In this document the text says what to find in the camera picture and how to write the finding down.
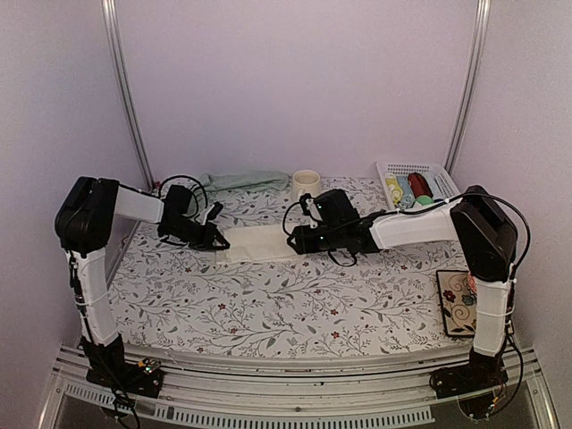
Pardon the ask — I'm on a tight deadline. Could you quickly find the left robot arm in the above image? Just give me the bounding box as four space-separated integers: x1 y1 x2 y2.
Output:
55 176 231 388

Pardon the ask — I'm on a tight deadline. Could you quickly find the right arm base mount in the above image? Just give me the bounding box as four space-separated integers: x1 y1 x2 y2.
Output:
429 357 509 399

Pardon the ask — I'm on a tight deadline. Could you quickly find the white plastic basket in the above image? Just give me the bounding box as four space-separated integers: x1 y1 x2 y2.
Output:
376 162 460 210

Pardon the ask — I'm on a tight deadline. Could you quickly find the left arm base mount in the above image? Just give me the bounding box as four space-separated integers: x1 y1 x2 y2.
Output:
86 357 164 399

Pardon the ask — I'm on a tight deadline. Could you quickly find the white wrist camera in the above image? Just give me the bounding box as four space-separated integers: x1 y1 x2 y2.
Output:
195 201 223 225
299 193 319 229

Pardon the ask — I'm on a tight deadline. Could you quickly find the light blue rolled towel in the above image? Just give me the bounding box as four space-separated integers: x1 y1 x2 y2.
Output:
397 176 415 209

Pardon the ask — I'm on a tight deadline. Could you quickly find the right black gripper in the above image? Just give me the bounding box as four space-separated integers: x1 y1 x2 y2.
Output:
288 223 345 254

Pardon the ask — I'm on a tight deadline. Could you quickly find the right aluminium frame post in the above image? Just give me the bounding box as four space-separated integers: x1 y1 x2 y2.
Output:
444 0 492 175

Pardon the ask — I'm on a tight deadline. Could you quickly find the aluminium frame post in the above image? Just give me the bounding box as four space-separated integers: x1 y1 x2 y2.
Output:
444 0 492 175
101 0 155 189

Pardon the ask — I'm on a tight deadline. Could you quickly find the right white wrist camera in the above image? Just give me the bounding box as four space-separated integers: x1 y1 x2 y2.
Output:
299 193 319 229

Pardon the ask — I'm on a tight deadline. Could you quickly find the left aluminium frame post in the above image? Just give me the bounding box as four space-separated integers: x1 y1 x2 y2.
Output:
101 0 155 189

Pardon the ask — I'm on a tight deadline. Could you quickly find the cream white towel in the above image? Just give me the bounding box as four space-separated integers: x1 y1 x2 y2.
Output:
215 224 305 265

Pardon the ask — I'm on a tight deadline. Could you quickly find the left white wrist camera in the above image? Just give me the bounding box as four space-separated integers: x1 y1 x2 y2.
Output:
195 201 223 225

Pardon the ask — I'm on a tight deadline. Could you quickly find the mint green towel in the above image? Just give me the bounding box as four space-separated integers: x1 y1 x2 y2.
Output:
198 171 290 192

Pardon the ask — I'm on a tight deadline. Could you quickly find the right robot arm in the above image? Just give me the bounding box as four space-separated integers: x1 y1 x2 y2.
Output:
283 185 526 390

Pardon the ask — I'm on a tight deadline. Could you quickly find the yellow rolled towel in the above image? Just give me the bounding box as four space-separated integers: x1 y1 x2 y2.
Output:
384 173 403 206

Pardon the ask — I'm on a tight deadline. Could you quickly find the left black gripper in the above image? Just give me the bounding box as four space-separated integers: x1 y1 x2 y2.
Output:
162 216 231 250

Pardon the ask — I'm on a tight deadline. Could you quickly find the aluminium front rail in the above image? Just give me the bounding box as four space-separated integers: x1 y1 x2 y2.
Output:
38 343 559 429

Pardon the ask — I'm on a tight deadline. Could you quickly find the floral square plate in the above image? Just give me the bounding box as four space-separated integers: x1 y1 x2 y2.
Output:
436 270 476 338

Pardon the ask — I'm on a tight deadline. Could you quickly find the red patterned bowl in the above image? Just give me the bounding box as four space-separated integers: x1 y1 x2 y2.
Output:
467 273 476 294

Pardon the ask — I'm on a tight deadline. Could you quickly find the cream ceramic mug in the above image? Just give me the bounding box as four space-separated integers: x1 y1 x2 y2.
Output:
290 170 321 202

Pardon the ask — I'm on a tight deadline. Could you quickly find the green rolled towel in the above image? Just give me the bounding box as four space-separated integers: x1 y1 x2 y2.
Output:
414 195 434 207

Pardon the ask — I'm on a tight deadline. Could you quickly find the red rolled towel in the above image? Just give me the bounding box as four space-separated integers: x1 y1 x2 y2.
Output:
408 172 433 198

